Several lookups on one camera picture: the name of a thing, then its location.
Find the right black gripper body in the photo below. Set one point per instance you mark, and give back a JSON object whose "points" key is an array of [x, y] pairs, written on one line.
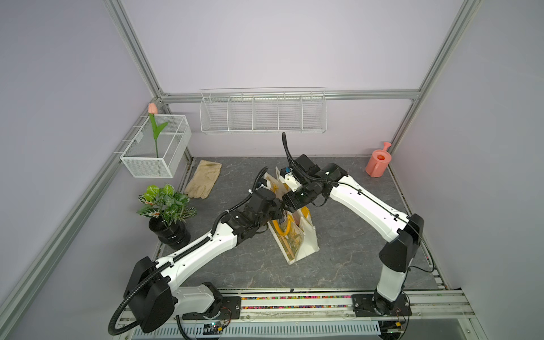
{"points": [[298, 197]]}

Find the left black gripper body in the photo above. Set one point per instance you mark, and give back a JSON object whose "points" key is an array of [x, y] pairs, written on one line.
{"points": [[275, 212]]}

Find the illustrated tote bag yellow handles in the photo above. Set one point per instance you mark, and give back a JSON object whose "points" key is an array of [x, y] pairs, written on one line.
{"points": [[296, 235]]}

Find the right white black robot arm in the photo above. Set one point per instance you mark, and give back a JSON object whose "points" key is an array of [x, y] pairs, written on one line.
{"points": [[402, 233]]}

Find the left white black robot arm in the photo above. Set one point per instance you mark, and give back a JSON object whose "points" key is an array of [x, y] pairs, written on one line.
{"points": [[156, 292]]}

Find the beige work glove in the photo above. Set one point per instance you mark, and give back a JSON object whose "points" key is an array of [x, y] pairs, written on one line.
{"points": [[204, 179]]}

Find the pink watering can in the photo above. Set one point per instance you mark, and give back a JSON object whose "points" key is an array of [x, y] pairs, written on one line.
{"points": [[379, 161]]}

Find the potted green plant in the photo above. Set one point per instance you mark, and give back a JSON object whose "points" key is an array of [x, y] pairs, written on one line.
{"points": [[167, 210]]}

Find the white mesh side basket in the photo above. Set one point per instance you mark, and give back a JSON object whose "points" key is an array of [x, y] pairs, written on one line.
{"points": [[139, 156]]}

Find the artificial pink tulip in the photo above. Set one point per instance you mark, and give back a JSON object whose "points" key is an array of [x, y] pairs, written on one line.
{"points": [[156, 128]]}

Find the white wire wall shelf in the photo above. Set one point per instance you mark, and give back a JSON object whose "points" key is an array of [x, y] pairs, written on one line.
{"points": [[264, 110]]}

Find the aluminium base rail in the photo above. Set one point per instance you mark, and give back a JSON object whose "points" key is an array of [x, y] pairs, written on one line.
{"points": [[317, 313]]}

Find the aluminium cage frame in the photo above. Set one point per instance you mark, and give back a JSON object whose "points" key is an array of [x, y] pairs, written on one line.
{"points": [[27, 289]]}

